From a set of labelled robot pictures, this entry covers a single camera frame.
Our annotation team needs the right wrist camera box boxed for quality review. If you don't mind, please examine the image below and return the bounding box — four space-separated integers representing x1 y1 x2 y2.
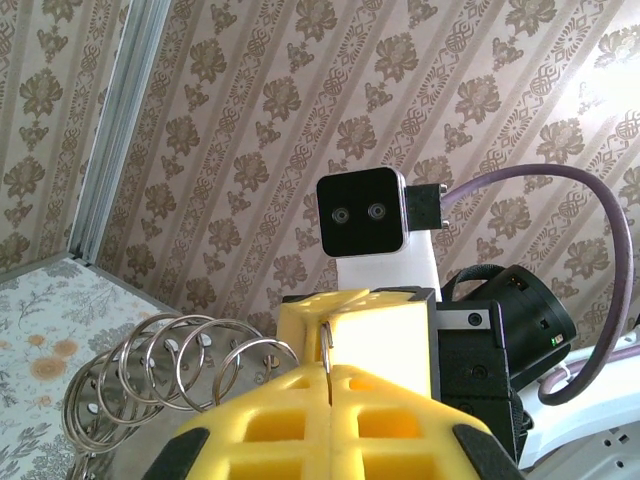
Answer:
315 167 412 259

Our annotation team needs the aluminium back rail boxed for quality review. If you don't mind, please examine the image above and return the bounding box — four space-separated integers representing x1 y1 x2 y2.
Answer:
0 252 81 286

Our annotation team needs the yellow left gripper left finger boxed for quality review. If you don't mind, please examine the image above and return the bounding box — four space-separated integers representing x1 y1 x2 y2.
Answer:
142 362 333 480

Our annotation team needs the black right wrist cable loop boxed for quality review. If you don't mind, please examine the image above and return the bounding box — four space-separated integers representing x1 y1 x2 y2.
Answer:
442 264 509 304

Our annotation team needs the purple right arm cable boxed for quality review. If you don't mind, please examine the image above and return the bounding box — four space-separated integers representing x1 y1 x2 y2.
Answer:
407 163 632 408

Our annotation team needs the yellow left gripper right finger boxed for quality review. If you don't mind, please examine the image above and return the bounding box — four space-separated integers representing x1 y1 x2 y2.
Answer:
329 363 524 480

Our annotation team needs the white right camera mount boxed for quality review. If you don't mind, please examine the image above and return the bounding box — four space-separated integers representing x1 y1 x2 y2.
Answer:
335 232 441 304

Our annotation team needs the aluminium corner post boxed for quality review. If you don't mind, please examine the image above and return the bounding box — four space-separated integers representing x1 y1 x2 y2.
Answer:
67 0 169 266

